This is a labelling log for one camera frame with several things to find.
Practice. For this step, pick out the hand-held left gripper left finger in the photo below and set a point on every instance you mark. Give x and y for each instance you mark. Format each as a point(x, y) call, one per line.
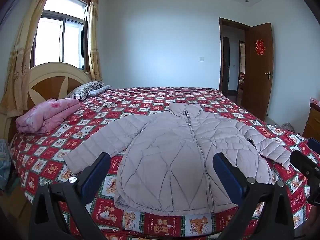
point(96, 172)

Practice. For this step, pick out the window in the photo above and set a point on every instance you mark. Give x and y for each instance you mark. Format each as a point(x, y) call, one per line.
point(62, 35)

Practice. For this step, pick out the pink item on cabinet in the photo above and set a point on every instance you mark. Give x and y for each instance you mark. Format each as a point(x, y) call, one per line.
point(315, 101)

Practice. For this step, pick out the red paper door decoration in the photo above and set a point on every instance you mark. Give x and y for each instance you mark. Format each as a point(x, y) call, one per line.
point(260, 47)

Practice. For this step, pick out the dark cloth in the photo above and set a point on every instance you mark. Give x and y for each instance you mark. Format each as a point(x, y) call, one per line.
point(287, 126)

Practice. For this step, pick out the brown wooden door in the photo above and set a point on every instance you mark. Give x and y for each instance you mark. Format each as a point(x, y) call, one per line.
point(257, 85)

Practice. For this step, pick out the cream and wood headboard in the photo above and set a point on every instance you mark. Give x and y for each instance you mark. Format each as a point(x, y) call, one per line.
point(50, 80)

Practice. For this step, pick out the wooden cabinet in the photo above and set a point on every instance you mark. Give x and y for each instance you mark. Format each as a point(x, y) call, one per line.
point(312, 122)

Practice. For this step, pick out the red bear printed bed sheet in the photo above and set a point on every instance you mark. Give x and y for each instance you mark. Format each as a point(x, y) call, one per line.
point(140, 100)

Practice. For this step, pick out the folded pink quilt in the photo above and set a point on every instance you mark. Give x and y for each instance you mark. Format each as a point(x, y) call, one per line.
point(47, 115)

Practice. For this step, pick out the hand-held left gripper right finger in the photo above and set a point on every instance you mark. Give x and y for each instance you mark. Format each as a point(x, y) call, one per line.
point(226, 175)

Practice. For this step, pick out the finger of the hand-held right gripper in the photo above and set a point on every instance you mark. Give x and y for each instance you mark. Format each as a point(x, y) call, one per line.
point(314, 144)
point(303, 163)

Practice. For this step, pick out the dark hallway door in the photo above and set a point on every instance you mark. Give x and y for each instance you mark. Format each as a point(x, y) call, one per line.
point(226, 62)

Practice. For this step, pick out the pale lilac quilted jacket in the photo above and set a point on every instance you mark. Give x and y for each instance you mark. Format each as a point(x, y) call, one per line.
point(175, 155)

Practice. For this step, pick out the yellow embroidered curtain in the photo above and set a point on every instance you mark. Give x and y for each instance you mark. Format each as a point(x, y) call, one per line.
point(94, 42)
point(22, 55)

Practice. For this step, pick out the brown door frame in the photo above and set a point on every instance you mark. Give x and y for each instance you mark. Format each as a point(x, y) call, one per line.
point(221, 55)

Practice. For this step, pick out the striped pillow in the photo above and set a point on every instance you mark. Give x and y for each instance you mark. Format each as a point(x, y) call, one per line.
point(85, 90)

